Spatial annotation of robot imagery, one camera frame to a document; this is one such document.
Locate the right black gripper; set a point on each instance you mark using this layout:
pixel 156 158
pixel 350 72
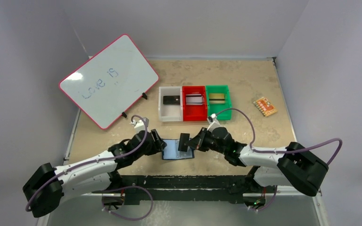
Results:
pixel 195 141

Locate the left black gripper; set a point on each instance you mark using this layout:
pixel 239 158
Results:
pixel 157 144

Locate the blue leather card holder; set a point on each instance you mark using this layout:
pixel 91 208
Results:
pixel 171 152

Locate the black credit card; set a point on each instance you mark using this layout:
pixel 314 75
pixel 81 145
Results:
pixel 171 100
pixel 184 138

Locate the white plastic bin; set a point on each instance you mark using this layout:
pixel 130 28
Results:
pixel 170 113

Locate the red plastic bin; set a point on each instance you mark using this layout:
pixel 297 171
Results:
pixel 194 112

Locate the green plastic bin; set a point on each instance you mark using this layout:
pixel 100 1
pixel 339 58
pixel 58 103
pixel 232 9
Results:
pixel 218 89

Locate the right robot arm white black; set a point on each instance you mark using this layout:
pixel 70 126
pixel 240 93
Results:
pixel 282 167

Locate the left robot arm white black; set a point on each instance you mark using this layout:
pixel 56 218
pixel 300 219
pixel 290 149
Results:
pixel 50 186

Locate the gold credit card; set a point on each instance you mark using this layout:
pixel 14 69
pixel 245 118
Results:
pixel 216 98

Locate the silver credit card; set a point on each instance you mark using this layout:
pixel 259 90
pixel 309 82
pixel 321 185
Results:
pixel 194 100

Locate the orange card with pattern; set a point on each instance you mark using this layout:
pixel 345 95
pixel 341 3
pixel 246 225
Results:
pixel 265 106

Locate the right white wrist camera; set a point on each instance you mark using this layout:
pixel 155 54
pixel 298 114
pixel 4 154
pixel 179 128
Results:
pixel 213 122

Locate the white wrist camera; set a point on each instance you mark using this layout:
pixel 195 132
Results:
pixel 213 122
pixel 140 124

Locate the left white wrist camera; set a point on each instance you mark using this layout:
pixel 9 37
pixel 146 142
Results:
pixel 140 124

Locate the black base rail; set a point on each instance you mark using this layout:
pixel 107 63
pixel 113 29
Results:
pixel 234 189

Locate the whiteboard with pink frame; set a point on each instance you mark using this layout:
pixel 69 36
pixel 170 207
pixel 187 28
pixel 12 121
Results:
pixel 106 85

